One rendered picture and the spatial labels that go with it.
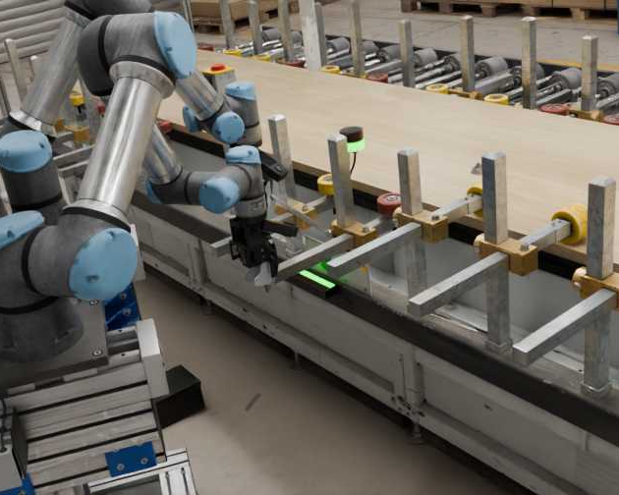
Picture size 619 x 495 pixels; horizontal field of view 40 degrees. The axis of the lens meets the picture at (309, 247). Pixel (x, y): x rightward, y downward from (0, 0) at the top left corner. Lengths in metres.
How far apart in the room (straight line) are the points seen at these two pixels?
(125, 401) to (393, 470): 1.31
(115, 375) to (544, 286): 1.04
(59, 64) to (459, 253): 1.09
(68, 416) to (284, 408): 1.54
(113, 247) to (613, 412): 1.01
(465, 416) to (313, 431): 0.57
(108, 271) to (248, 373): 1.91
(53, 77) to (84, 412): 0.82
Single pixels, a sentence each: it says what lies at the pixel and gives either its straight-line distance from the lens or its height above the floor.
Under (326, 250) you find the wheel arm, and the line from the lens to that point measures 2.10.
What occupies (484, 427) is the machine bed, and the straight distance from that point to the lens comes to 2.53.
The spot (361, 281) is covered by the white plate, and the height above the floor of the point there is 0.73.
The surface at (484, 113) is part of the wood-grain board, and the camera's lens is 2.87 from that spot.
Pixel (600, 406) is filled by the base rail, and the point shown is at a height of 0.70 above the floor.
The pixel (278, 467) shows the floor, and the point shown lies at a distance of 2.78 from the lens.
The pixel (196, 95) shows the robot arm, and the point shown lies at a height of 1.28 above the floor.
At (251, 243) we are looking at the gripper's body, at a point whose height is 0.96.
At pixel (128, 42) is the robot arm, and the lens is 1.53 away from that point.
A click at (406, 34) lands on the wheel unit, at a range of 3.43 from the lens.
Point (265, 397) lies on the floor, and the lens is 3.09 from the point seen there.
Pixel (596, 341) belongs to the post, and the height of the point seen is 0.83.
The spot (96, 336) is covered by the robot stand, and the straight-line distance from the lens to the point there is 1.53.
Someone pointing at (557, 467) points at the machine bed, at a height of 0.20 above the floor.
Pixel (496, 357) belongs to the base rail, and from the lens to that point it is 1.92.
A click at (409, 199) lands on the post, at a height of 1.01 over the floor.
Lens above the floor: 1.77
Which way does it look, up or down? 25 degrees down
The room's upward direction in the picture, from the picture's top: 8 degrees counter-clockwise
